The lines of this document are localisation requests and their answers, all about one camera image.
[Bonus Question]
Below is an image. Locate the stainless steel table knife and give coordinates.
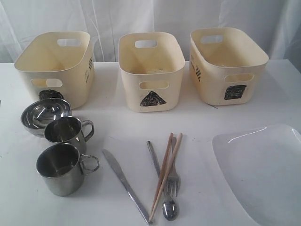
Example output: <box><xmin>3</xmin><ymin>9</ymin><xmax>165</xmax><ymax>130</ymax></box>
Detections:
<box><xmin>103</xmin><ymin>149</ymin><xmax>153</xmax><ymax>226</ymax></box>

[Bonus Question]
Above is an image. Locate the cream bin with square mark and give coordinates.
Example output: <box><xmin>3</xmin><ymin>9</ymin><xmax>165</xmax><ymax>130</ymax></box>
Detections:
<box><xmin>190</xmin><ymin>27</ymin><xmax>269</xmax><ymax>106</ymax></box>

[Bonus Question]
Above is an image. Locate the white curtain backdrop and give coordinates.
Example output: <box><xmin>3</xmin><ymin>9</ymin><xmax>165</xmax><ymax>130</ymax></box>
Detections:
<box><xmin>0</xmin><ymin>0</ymin><xmax>301</xmax><ymax>67</ymax></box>

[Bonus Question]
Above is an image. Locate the stainless steel spoon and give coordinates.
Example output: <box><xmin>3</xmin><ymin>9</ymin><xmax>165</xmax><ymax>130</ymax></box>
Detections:
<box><xmin>146</xmin><ymin>140</ymin><xmax>180</xmax><ymax>221</ymax></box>

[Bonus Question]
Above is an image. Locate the cream bin with circle mark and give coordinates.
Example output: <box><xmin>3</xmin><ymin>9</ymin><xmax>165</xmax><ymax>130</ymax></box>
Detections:
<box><xmin>14</xmin><ymin>31</ymin><xmax>94</xmax><ymax>109</ymax></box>

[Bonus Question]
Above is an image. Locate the cream bin with triangle mark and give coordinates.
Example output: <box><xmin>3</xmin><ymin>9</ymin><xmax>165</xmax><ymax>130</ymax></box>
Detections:
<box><xmin>119</xmin><ymin>32</ymin><xmax>185</xmax><ymax>113</ymax></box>

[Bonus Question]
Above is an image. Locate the white square ceramic plate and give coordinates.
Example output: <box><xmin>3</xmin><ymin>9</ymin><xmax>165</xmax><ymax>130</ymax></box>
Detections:
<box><xmin>212</xmin><ymin>124</ymin><xmax>301</xmax><ymax>226</ymax></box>

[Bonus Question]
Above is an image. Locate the stainless steel bowl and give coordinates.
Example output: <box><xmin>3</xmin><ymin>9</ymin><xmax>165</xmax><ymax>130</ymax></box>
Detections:
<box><xmin>20</xmin><ymin>98</ymin><xmax>72</xmax><ymax>137</ymax></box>

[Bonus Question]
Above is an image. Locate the stainless steel fork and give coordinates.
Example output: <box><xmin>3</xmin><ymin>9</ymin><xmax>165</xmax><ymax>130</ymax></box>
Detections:
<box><xmin>166</xmin><ymin>136</ymin><xmax>182</xmax><ymax>197</ymax></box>

